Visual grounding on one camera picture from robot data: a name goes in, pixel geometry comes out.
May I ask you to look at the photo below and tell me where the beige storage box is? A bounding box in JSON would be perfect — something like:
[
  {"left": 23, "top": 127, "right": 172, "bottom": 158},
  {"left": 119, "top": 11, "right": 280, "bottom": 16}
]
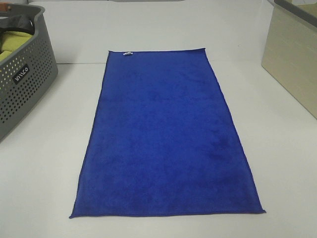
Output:
[{"left": 262, "top": 0, "right": 317, "bottom": 117}]

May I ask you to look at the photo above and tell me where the blue microfibre towel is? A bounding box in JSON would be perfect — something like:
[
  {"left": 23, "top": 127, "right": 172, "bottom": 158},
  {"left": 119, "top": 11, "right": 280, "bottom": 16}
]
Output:
[{"left": 71, "top": 48, "right": 264, "bottom": 218}]

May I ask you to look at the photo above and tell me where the yellow-green towel in basket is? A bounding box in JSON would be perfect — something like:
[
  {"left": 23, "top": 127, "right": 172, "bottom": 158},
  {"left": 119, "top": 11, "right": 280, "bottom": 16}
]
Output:
[{"left": 0, "top": 31, "right": 33, "bottom": 61}]

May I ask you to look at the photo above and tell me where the dark grey cloth in basket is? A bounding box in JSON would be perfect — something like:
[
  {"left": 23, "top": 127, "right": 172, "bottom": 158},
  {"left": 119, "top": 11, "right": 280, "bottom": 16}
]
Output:
[{"left": 0, "top": 14, "right": 35, "bottom": 40}]

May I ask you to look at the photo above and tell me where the grey perforated laundry basket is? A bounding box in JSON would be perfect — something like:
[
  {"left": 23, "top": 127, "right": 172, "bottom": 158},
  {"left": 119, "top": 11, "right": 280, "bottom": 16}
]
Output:
[{"left": 0, "top": 2, "right": 58, "bottom": 139}]

